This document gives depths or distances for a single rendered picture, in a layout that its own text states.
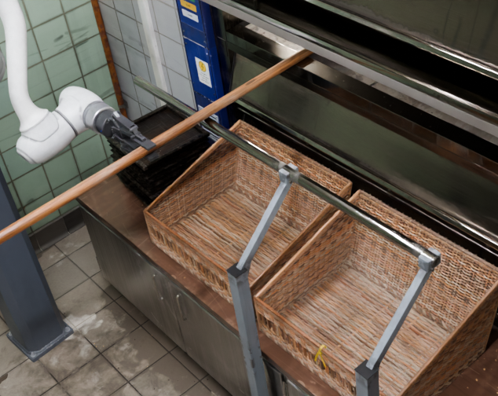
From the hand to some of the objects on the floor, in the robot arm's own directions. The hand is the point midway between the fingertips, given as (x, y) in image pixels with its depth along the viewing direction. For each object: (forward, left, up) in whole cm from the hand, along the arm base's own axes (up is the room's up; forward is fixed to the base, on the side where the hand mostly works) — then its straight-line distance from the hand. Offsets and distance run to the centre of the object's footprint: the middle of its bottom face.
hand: (146, 148), depth 230 cm
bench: (+46, +26, -119) cm, 130 cm away
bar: (+27, +6, -119) cm, 122 cm away
